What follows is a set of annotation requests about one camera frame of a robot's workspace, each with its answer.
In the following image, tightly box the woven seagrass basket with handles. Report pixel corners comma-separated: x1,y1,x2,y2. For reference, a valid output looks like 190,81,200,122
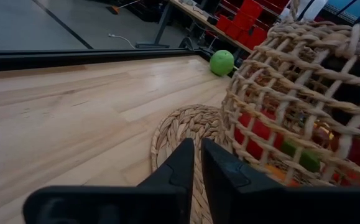
221,0,360,189

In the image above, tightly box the black metal table frame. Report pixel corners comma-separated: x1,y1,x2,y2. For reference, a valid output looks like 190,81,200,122
0,46,218,73

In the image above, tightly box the white cable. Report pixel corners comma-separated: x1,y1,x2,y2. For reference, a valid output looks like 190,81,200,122
108,32,137,50

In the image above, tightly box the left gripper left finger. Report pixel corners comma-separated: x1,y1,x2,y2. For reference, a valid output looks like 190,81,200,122
22,138,196,224

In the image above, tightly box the round woven seagrass mat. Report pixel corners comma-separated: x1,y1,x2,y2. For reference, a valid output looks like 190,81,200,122
150,104,239,224

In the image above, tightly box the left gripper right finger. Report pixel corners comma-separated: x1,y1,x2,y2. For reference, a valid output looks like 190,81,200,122
200,138,360,224

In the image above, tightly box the grey workbench with legs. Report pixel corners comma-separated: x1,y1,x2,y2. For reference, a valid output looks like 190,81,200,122
134,0,257,54

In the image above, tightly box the small orange floor object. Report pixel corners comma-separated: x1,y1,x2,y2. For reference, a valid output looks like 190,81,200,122
106,5,121,16

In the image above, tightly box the green apple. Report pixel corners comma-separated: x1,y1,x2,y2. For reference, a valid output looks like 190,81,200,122
209,49,235,77

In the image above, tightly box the shelf with red storage bins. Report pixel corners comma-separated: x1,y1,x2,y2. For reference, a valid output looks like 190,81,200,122
215,0,292,50

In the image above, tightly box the red-orange mango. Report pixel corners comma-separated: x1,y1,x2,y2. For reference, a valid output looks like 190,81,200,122
234,110,285,159

